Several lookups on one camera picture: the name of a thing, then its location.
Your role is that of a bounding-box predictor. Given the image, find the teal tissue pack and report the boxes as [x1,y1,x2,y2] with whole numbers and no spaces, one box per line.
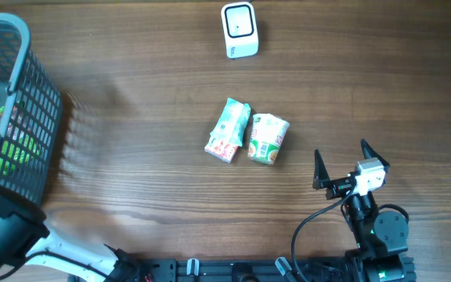
[210,98,251,146]

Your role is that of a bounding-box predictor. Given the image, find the grey plastic shopping basket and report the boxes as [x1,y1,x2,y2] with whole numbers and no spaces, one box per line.
[0,13,63,204]

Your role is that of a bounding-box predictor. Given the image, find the green snack bag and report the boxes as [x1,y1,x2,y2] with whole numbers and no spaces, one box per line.
[0,107,41,164]

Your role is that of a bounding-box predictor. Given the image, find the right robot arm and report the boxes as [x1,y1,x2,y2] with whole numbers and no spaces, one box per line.
[312,139,417,281]

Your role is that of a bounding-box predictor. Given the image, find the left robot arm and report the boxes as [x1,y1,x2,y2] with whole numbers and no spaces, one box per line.
[0,186,141,282]

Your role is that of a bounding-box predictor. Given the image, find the instant noodle cup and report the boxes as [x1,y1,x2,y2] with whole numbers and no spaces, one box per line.
[247,114,290,165]

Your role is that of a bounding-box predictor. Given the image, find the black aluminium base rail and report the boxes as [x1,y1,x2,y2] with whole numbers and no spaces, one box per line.
[140,256,417,282]

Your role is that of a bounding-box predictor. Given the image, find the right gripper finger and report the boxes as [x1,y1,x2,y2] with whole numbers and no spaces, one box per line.
[360,139,390,171]
[312,150,330,190]

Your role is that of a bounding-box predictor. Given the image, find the white barcode scanner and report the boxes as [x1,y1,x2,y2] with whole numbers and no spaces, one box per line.
[221,2,259,59]

